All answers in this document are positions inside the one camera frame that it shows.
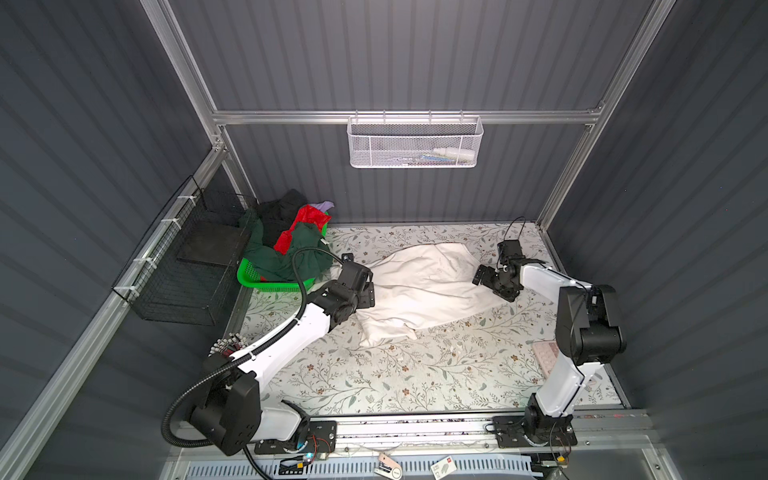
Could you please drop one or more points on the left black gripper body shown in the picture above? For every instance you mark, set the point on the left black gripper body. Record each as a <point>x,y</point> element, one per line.
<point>365,301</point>

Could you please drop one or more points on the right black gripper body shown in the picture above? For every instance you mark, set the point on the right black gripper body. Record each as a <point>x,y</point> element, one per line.
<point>494,281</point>

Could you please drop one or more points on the white printed t shirt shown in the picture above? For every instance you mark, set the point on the white printed t shirt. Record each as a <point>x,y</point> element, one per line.
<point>422,287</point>

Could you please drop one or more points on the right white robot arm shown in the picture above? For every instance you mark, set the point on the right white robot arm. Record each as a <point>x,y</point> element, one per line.
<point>587,334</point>

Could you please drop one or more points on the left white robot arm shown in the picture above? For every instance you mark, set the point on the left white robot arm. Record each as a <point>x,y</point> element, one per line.
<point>228,408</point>

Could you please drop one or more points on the dark green t shirt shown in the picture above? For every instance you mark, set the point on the dark green t shirt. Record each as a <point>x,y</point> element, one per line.
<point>268,254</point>

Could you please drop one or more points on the pink calculator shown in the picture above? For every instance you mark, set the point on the pink calculator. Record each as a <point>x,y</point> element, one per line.
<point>546,354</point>

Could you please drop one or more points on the red t shirt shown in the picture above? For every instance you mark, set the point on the red t shirt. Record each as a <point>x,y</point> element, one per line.
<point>306,216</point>

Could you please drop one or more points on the purple t shirt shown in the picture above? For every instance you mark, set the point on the purple t shirt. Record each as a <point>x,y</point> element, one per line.
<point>324,206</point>

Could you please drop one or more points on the green laundry basket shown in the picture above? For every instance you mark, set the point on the green laundry basket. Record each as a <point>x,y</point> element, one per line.
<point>267,270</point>

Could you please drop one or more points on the black t shirt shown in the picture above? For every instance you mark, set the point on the black t shirt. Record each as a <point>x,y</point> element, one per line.
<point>278,215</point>

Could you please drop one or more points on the cup of markers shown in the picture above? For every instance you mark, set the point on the cup of markers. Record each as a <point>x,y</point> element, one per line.
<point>227,346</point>

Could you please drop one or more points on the white bottle in basket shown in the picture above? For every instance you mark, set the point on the white bottle in basket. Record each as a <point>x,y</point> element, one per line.
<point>456,154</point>

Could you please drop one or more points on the white tag left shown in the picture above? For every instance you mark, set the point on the white tag left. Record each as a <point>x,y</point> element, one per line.
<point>388,468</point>

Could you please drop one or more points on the white tag with red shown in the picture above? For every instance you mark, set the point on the white tag with red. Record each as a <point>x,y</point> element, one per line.
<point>443,467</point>

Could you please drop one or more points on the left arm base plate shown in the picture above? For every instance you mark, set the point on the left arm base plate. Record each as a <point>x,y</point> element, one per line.
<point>315,437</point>

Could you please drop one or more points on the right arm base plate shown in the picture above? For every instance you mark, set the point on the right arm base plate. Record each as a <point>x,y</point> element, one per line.
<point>518,431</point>

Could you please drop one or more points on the black wire mesh basket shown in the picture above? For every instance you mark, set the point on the black wire mesh basket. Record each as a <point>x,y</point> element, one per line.
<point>186,271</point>

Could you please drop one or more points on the white wire mesh basket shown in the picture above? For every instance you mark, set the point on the white wire mesh basket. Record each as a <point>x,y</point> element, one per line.
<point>407,143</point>

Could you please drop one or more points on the aluminium mounting rail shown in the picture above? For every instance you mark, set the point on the aluminium mounting rail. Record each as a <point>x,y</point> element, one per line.
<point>591,429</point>

